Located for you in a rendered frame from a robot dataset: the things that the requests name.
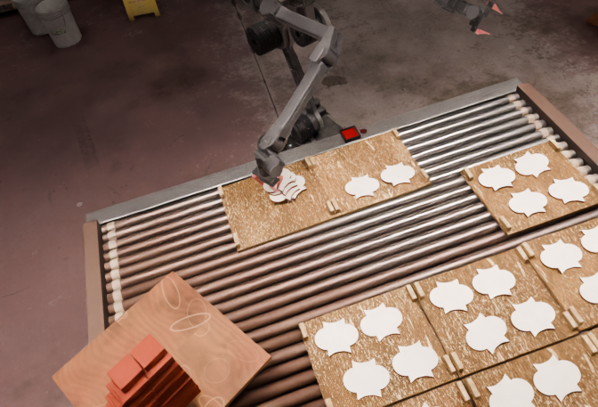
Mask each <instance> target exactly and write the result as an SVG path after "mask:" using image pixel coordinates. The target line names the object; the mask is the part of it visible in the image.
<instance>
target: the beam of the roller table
mask: <svg viewBox="0 0 598 407"><path fill-rule="evenodd" d="M520 84H522V82H521V81H520V80H519V79H518V78H517V77H516V78H513V79H510V80H507V81H505V82H502V83H498V84H495V85H491V86H488V87H485V88H482V89H479V90H476V91H473V92H470V93H468V94H462V95H459V96H457V97H454V98H451V99H447V100H445V101H442V102H437V103H434V104H432V105H428V106H425V107H423V108H420V109H417V110H412V111H409V112H406V113H403V114H400V115H398V116H394V117H391V118H387V119H384V120H381V121H377V122H375V123H372V124H369V125H366V126H362V127H358V128H357V130H358V131H359V133H360V135H361V138H360V139H358V140H354V141H351V142H347V143H345V142H344V140H343V137H342V136H341V135H340V134H336V135H333V136H330V137H328V138H324V139H321V140H318V141H316V142H311V143H307V144H305V145H302V146H299V147H296V148H293V149H291V150H287V151H282V152H280V153H279V154H278V155H279V156H280V158H281V159H282V161H284V163H285V166H287V165H290V164H293V163H295V162H298V161H301V160H304V158H305V157H308V158H309V156H310V155H312V156H313V157H314V156H317V155H319V154H322V153H325V152H328V151H332V150H335V149H338V148H341V147H343V146H346V145H349V144H352V143H355V142H359V141H362V140H365V139H368V138H370V137H373V136H376V135H379V134H383V133H386V132H389V131H392V128H395V129H396V130H397V131H400V130H403V129H406V128H409V127H412V126H416V125H419V124H422V123H425V122H428V121H431V120H434V119H436V118H441V117H444V116H447V115H450V114H453V113H456V112H459V111H461V110H466V109H469V108H472V107H475V106H478V105H481V104H483V103H486V102H491V101H494V100H497V99H500V98H503V97H505V96H506V95H509V94H515V92H516V88H517V85H520ZM361 129H367V132H366V133H365V134H362V133H361V132H360V130H361ZM256 167H257V164H256V161H255V160H254V161H251V162H248V163H246V164H243V165H240V166H236V167H232V168H229V169H226V170H223V171H221V172H217V173H214V174H211V175H207V176H204V177H200V178H198V179H195V180H192V181H189V182H186V183H181V184H178V185H175V186H173V187H170V188H166V189H164V190H161V191H156V192H153V193H151V194H147V195H144V196H141V197H139V198H136V199H130V200H128V201H125V202H122V203H119V204H116V205H113V206H110V207H107V208H103V209H100V210H96V211H93V212H91V213H88V214H86V215H85V218H86V222H90V221H92V220H95V219H97V221H98V222H99V224H100V225H101V226H103V225H105V224H107V223H111V222H116V221H119V220H122V219H125V218H127V217H130V216H136V215H139V214H141V213H144V212H147V211H150V210H152V209H155V208H161V207H163V206H166V205H169V204H172V203H175V202H177V201H181V200H184V199H188V198H191V197H194V196H197V195H199V194H203V193H206V192H209V191H213V190H216V189H218V187H217V186H219V185H221V186H222V187H223V186H226V185H229V184H232V183H236V182H239V181H242V180H245V179H247V178H250V177H252V171H253V170H254V169H255V168H256Z"/></svg>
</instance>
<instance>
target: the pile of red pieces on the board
mask: <svg viewBox="0 0 598 407"><path fill-rule="evenodd" d="M129 354H130V355H131V356H132V357H133V358H134V359H133V358H132V357H131V356H130V355H129ZM129 354H127V355H126V356H125V357H124V358H123V359H121V360H120V361H119V362H118V363H117V364H116V365H115V366H114V367H113V368H112V369H111V370H110V371H108V372H107V375H108V376H109V377H110V378H111V379H112V380H111V381H110V382H109V383H108V384H107V385H106V388H107V389H108V390H109V391H110V392H109V393H108V394H107V395H106V396H105V398H106V400H107V401H108V402H107V403H106V404H105V405H106V406H105V407H186V406H187V405H188V404H189V403H190V402H191V401H192V400H193V399H194V398H195V397H196V396H197V395H198V394H199V393H200V392H201V390H200V389H199V388H198V385H197V384H196V383H195V382H194V381H193V379H192V378H191V377H190V376H189V375H188V373H187V372H186V371H185V370H184V369H183V368H182V367H181V366H180V365H179V363H178V362H177V361H176V360H175V359H174V358H173V357H172V356H171V355H170V354H169V353H168V352H167V351H166V350H165V348H164V347H163V346H162V345H160V344H159V343H158V342H157V341H156V340H155V339H154V338H153V337H152V336H151V335H150V334H149V335H148V336H147V337H145V338H144V339H143V340H142V341H141V342H140V343H139V344H138V345H137V346H136V347H135V348H134V349H133V350H132V351H131V352H130V353H129Z"/></svg>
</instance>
